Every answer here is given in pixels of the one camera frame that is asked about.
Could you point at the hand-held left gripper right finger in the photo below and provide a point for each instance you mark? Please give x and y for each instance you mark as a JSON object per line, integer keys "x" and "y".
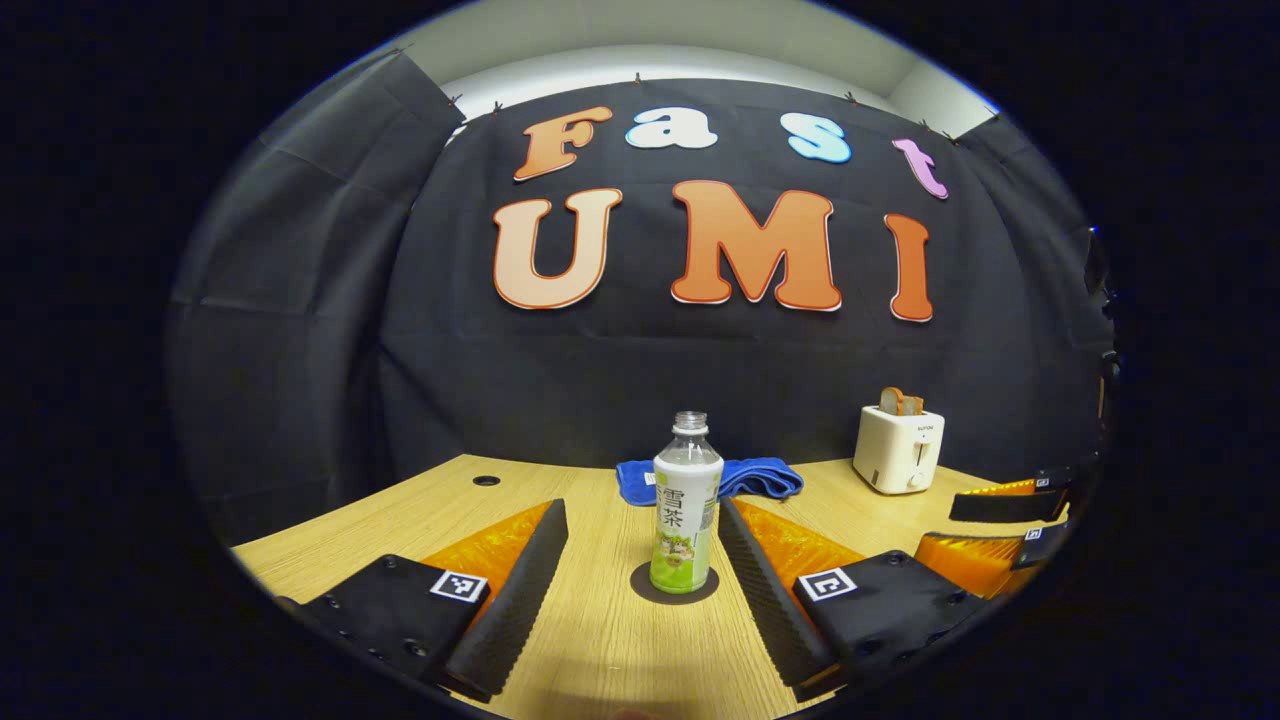
{"x": 765, "y": 600}

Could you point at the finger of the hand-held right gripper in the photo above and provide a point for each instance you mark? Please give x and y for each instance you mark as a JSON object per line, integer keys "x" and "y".
{"x": 965, "y": 560}
{"x": 1005, "y": 505}

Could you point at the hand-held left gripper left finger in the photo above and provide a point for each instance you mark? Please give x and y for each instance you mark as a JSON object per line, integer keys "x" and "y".
{"x": 510, "y": 600}

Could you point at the dark round coaster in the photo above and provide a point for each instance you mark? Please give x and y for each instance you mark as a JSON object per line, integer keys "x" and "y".
{"x": 640, "y": 585}

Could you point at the clear water bottle green label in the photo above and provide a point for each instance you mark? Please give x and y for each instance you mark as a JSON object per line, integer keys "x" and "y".
{"x": 685, "y": 500}

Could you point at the white toaster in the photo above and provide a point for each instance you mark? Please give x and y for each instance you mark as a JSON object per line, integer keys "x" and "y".
{"x": 895, "y": 455}

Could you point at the blue folded towel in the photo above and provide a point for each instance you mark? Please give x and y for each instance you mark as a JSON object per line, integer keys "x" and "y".
{"x": 760, "y": 478}

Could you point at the toasted bread slice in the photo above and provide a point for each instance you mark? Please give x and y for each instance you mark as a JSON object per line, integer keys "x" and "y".
{"x": 891, "y": 400}
{"x": 914, "y": 405}

